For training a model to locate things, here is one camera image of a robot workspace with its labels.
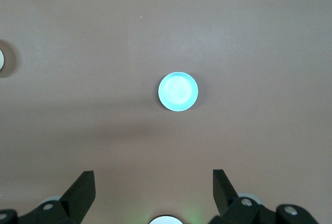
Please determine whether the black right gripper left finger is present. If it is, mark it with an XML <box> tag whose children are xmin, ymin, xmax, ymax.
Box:
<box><xmin>0</xmin><ymin>171</ymin><xmax>96</xmax><ymax>224</ymax></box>

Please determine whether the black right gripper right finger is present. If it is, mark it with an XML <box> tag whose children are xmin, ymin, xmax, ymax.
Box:
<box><xmin>209</xmin><ymin>169</ymin><xmax>321</xmax><ymax>224</ymax></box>

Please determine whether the blue bowl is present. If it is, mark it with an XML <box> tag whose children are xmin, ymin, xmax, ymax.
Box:
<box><xmin>158</xmin><ymin>71</ymin><xmax>199</xmax><ymax>113</ymax></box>

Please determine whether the white bowl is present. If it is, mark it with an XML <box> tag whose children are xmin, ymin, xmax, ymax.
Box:
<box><xmin>0</xmin><ymin>48</ymin><xmax>7</xmax><ymax>71</ymax></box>

